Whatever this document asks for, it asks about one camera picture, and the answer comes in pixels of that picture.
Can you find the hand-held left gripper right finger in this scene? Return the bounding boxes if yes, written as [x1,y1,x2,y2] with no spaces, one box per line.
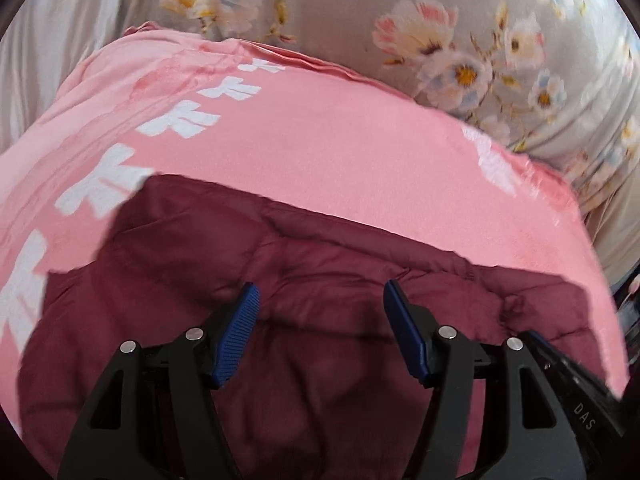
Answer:
[382,280,587,480]

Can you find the white satin cloth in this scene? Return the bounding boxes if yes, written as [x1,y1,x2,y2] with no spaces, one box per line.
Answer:
[0,0,136,157]

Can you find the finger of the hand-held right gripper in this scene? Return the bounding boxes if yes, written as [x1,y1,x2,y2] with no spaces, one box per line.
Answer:
[520,330,630,458]

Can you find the pink printed blanket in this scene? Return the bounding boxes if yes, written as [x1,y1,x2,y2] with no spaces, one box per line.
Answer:
[0,22,632,480]

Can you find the grey floral bed sheet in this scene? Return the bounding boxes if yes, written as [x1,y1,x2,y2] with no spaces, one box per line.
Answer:
[115,0,640,283]

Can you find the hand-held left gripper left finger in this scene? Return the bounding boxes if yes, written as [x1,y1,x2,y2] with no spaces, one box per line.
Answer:
[57,282,262,480]

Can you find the maroon puffer jacket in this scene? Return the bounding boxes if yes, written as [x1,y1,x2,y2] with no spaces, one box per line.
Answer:
[17,174,630,480]

